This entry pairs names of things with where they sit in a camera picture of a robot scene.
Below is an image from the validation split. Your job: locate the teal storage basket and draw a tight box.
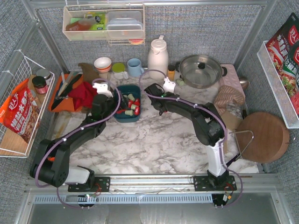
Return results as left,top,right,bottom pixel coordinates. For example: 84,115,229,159
114,84,141,123

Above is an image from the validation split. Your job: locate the striped pink cloth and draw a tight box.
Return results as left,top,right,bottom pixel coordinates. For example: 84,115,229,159
214,85,245,119

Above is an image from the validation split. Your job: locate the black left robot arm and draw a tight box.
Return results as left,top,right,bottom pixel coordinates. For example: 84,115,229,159
30,89,123,188

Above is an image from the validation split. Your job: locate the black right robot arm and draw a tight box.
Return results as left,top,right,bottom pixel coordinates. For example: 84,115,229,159
144,84,229,188

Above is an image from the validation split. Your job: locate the red coffee capsule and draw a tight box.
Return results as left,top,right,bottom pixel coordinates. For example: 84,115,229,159
134,106,140,116

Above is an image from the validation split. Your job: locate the green coffee capsule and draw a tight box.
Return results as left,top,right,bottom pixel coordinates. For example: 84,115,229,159
125,110,134,116
176,79,185,86
128,94,135,101
131,104,138,110

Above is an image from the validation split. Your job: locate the right white mesh basket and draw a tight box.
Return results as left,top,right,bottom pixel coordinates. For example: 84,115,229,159
256,41,299,129

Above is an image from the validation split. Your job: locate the red cloth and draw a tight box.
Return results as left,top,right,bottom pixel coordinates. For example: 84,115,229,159
68,82,97,110

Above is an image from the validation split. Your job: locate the orange spice bottle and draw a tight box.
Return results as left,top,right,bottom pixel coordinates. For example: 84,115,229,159
167,65,175,81

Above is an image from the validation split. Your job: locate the brown cloth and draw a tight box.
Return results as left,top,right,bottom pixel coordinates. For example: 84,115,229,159
78,63,100,84

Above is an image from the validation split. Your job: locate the orange tray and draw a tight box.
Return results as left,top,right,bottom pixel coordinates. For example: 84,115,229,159
48,77,83,112

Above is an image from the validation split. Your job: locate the black knife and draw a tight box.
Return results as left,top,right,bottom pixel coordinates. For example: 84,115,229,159
52,74,83,109

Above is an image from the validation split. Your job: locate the green lid white cup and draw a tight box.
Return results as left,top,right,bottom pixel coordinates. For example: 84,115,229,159
112,63,128,80

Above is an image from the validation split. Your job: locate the white orange striped bowl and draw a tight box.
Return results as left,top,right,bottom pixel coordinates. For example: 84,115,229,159
93,57,112,73

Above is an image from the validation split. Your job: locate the white thermos jug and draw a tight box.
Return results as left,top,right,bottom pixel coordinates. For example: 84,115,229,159
148,35,169,80

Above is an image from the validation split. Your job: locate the steel pot with lid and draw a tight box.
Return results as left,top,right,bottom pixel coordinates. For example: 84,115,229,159
175,55,228,89

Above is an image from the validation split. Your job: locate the light blue mug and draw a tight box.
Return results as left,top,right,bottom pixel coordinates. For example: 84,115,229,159
127,58,144,77

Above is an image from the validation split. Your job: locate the dark lid jar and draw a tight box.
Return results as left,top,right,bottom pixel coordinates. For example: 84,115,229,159
32,76,48,95

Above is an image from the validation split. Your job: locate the pink egg tray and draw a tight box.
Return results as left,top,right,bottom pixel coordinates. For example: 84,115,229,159
220,64,245,96

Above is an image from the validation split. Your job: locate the green snack packet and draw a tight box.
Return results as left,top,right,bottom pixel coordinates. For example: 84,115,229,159
84,12,107,30

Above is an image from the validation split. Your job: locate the clear plastic food container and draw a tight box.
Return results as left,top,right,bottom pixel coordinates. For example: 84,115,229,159
106,11,143,40

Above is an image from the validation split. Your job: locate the orange seasoning bag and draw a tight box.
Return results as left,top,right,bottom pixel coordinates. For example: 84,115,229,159
0,79,39,143

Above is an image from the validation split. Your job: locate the steel ladle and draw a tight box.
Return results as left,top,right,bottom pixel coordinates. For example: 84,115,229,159
238,77,249,90

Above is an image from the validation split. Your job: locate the round wooden cutting board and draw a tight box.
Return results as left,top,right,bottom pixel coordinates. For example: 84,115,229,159
237,112,290,163

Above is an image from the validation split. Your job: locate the red seasoning packet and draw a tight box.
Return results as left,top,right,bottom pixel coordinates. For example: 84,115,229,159
266,12,299,114

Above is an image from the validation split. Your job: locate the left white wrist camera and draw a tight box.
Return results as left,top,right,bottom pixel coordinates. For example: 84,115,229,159
93,82,114,98

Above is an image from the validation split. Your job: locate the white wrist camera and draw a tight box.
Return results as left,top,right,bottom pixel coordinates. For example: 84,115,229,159
93,82,114,98
163,77,176,93

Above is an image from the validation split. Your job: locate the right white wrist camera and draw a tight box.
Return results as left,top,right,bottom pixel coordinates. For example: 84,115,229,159
163,77,176,93

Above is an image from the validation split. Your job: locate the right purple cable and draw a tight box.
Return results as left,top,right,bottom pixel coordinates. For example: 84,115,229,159
138,69,244,208

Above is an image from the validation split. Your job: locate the metal wire trivet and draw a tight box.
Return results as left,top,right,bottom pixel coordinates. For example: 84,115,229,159
233,130,254,158

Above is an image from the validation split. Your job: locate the left white wire basket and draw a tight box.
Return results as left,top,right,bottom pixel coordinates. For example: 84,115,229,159
0,55,56,158

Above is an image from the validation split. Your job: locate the white wall basket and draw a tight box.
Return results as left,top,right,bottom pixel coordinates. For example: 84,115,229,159
63,3,145,45

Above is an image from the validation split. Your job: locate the aluminium front rail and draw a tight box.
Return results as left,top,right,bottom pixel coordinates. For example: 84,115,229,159
23,174,285,194

